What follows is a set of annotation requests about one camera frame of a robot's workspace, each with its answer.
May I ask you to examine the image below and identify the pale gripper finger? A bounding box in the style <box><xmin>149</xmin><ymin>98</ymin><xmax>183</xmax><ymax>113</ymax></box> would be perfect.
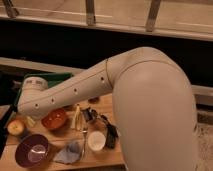
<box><xmin>25</xmin><ymin>116</ymin><xmax>36</xmax><ymax>127</ymax></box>

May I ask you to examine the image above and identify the red yellow apple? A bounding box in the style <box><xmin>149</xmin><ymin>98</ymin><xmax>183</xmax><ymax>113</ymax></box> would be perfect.
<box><xmin>7</xmin><ymin>120</ymin><xmax>25</xmax><ymax>136</ymax></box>

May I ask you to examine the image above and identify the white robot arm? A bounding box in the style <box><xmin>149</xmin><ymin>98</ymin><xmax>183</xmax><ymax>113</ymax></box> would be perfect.
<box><xmin>18</xmin><ymin>47</ymin><xmax>198</xmax><ymax>171</ymax></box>

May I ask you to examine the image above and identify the orange red bowl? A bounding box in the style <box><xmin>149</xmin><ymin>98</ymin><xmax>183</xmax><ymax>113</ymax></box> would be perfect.
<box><xmin>41</xmin><ymin>108</ymin><xmax>67</xmax><ymax>130</ymax></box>

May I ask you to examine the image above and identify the purple bowl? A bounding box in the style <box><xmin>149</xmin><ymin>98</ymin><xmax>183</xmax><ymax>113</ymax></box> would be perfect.
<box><xmin>15</xmin><ymin>134</ymin><xmax>49</xmax><ymax>168</ymax></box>

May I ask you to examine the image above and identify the wooden cutting board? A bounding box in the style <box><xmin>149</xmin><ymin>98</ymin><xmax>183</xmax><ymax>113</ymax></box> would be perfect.
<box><xmin>0</xmin><ymin>93</ymin><xmax>126</xmax><ymax>171</ymax></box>

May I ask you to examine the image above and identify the yellow banana toy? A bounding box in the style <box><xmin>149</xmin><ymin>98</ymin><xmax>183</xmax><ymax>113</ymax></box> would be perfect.
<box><xmin>70</xmin><ymin>105</ymin><xmax>81</xmax><ymax>131</ymax></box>

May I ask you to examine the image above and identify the green plastic tray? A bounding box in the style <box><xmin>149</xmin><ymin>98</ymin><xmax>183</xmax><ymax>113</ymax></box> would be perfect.
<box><xmin>14</xmin><ymin>73</ymin><xmax>73</xmax><ymax>106</ymax></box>

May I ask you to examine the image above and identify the grey blue cloth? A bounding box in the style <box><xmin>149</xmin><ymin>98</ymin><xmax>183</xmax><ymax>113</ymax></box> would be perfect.
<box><xmin>53</xmin><ymin>140</ymin><xmax>81</xmax><ymax>164</ymax></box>

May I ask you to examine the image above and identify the silver fork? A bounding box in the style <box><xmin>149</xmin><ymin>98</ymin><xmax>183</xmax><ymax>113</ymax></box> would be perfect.
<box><xmin>81</xmin><ymin>128</ymin><xmax>88</xmax><ymax>158</ymax></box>

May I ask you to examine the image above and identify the brown pine cone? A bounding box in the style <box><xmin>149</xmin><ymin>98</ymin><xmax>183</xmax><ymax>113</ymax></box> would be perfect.
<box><xmin>88</xmin><ymin>97</ymin><xmax>100</xmax><ymax>103</ymax></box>

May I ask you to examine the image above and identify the white cup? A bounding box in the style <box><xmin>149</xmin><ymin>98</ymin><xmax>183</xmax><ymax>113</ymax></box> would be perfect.
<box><xmin>88</xmin><ymin>131</ymin><xmax>106</xmax><ymax>152</ymax></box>

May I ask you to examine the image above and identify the black crumpled object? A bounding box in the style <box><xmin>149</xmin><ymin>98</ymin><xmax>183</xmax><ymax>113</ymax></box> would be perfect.
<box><xmin>82</xmin><ymin>107</ymin><xmax>118</xmax><ymax>149</ymax></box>

